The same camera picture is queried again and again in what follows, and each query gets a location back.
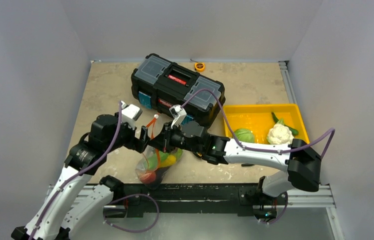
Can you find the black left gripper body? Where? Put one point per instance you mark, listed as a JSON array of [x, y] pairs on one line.
[[126, 137]]

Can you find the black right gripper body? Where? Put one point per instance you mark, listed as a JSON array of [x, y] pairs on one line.
[[166, 139]]

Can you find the yellow corn cob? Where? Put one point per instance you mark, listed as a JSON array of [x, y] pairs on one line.
[[168, 161]]

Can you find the clear orange zip top bag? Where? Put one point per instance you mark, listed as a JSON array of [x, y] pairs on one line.
[[142, 165]]

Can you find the red pink peach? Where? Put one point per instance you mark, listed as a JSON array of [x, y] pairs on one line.
[[148, 178]]

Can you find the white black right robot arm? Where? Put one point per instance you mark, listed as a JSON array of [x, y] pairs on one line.
[[297, 163]]

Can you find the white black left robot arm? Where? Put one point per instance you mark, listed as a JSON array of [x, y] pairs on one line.
[[58, 219]]

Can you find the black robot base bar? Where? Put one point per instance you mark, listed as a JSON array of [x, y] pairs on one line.
[[133, 200]]

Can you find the green round cabbage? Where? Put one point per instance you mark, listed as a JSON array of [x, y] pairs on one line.
[[245, 135]]

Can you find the black plastic toolbox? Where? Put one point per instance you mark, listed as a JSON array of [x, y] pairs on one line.
[[158, 84]]

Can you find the orange black pliers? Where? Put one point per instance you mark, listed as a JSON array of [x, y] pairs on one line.
[[247, 164]]

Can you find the yellow tape measure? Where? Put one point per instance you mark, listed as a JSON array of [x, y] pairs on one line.
[[199, 66]]

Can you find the yellow plastic tray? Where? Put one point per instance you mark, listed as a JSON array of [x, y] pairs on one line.
[[258, 119]]

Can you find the white cauliflower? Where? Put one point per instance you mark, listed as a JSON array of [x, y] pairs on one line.
[[280, 134]]

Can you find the green cucumber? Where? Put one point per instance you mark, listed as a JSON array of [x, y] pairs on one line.
[[281, 121]]

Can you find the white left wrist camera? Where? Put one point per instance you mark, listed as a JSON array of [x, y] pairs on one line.
[[130, 114]]

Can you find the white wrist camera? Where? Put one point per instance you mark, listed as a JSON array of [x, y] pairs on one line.
[[130, 114], [178, 113]]

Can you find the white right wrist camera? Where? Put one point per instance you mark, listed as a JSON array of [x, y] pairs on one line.
[[178, 113]]

